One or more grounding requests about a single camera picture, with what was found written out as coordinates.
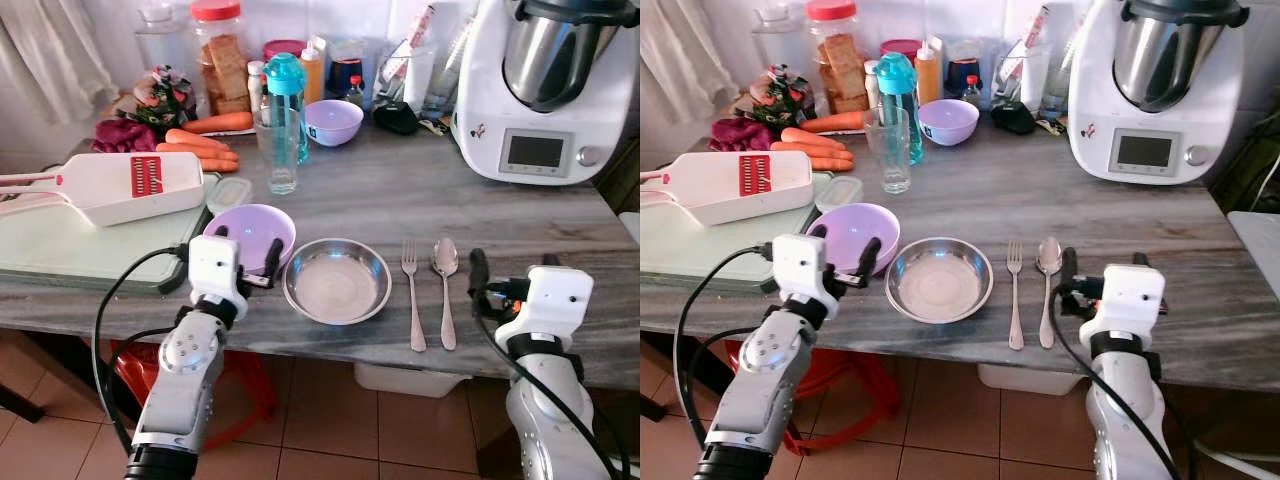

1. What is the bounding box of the steel spoon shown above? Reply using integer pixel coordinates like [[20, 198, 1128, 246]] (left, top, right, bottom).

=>
[[1036, 236, 1063, 350], [431, 237, 460, 352]]

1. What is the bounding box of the large purple plastic bowl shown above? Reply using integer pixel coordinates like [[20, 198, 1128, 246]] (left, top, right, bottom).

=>
[[806, 203, 901, 276], [203, 204, 297, 276]]

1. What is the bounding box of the small clear plastic container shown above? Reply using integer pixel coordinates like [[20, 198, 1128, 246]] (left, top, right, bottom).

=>
[[208, 176, 253, 214], [815, 175, 863, 213]]

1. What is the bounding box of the steel fork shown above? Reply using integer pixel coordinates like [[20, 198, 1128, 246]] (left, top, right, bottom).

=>
[[1005, 240, 1027, 351], [401, 240, 428, 353]]

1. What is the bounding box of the round steel plate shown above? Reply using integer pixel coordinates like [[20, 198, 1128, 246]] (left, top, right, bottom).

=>
[[885, 237, 995, 325], [283, 238, 393, 326]]

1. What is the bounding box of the clear drinking glass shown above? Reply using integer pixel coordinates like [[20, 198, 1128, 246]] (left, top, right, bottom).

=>
[[866, 106, 912, 196], [253, 107, 301, 196]]

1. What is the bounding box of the red plastic stool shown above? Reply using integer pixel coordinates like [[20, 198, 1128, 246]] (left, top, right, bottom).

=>
[[725, 340, 901, 456], [110, 340, 281, 451]]

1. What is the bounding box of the white plastic box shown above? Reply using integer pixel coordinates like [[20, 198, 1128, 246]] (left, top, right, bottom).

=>
[[353, 362, 471, 398], [977, 363, 1091, 394]]

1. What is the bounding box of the white mandoline slicer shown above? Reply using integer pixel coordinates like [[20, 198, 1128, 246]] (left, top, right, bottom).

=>
[[640, 150, 814, 226], [0, 152, 206, 227]]

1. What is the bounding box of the pale green cutting board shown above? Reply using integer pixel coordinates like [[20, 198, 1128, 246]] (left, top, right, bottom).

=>
[[640, 172, 833, 291], [0, 172, 223, 295]]

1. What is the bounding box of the flower print bundle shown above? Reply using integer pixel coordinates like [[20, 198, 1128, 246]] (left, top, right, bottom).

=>
[[750, 65, 813, 128], [133, 66, 197, 129]]

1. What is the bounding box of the small purple bowl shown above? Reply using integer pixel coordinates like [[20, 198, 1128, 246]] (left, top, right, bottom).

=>
[[918, 99, 980, 147], [304, 99, 364, 148]]

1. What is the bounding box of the black pouch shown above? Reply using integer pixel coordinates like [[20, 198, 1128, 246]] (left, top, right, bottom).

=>
[[992, 100, 1038, 136], [373, 100, 421, 136]]

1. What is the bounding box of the red lid bread jar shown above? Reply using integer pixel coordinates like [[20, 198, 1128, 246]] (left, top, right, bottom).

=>
[[806, 0, 869, 114], [190, 0, 251, 116]]

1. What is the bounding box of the teal water bottle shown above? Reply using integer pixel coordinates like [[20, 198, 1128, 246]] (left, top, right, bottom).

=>
[[263, 52, 310, 166], [875, 52, 923, 166]]

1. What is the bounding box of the white food processor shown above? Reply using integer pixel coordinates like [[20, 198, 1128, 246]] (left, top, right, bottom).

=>
[[451, 0, 641, 186], [1067, 0, 1253, 185]]

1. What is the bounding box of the orange sauce bottle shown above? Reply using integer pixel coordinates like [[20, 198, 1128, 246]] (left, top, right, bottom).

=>
[[914, 38, 943, 105], [300, 38, 327, 105]]

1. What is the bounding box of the white paper roll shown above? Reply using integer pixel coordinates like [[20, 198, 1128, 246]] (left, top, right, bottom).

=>
[[1020, 45, 1053, 111], [400, 45, 438, 113]]

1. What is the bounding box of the clear empty jar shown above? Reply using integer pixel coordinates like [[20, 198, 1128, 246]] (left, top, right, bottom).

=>
[[752, 5, 809, 73], [135, 5, 193, 76]]

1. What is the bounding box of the dark blue container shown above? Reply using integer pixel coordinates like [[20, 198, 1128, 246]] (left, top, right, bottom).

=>
[[945, 40, 986, 99], [328, 40, 369, 99]]

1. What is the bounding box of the white curtain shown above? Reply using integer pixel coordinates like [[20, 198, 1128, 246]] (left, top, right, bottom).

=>
[[640, 0, 736, 126], [0, 0, 119, 126]]

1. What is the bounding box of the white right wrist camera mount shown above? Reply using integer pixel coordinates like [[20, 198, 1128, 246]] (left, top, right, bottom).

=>
[[1092, 263, 1167, 341], [494, 265, 595, 349]]

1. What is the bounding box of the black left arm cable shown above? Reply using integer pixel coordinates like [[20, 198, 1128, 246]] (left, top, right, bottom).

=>
[[673, 243, 776, 456], [93, 245, 193, 456]]

